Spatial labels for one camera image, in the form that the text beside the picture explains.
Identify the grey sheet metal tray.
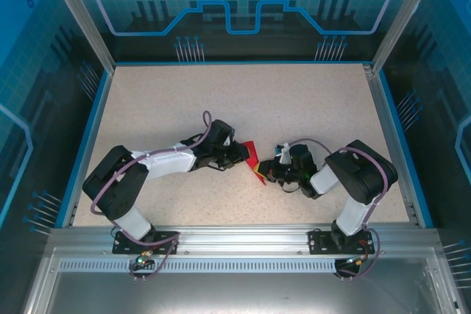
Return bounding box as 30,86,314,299
21,247,461,314

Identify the small connector with green light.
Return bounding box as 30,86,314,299
344,254,369,268
134,250,155,269

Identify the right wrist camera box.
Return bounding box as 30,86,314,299
272,142,292,165

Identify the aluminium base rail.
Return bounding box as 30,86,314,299
49,224,441,256

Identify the aluminium side rail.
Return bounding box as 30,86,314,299
361,63,421,227

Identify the slotted metal cable duct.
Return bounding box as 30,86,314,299
58,259,369,274

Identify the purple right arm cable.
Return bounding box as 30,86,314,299
285,138,391,280

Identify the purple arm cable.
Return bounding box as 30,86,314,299
89,110,182,281
285,138,391,280

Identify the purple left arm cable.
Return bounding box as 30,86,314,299
89,110,182,281

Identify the aluminium frame post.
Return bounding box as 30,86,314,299
371,0,445,74
40,0,117,72

